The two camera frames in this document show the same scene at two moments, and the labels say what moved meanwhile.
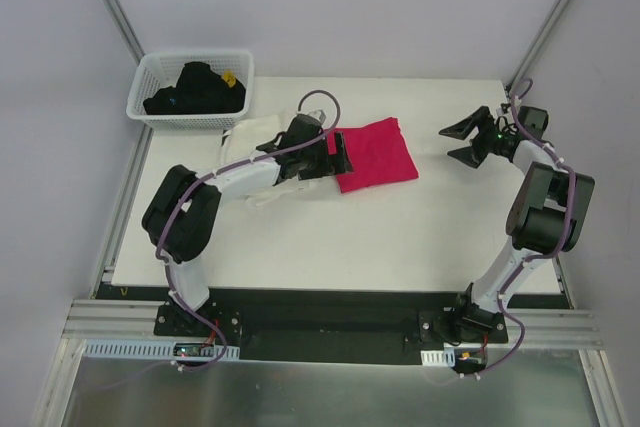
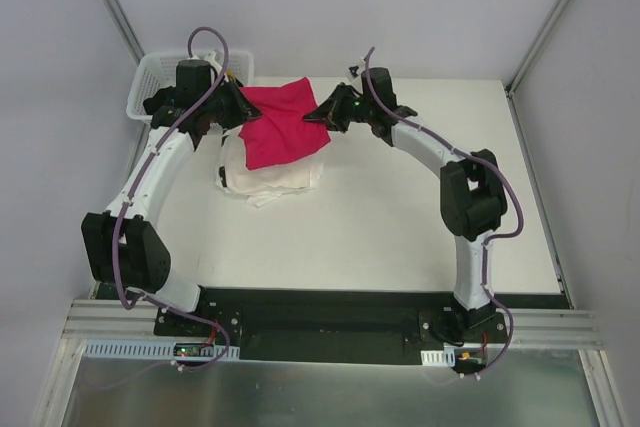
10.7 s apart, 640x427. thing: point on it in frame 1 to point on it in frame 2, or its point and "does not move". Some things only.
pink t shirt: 378,153 to 281,135
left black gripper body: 326,158 to 229,103
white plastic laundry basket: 161,70 does not move
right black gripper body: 483,138 to 339,107
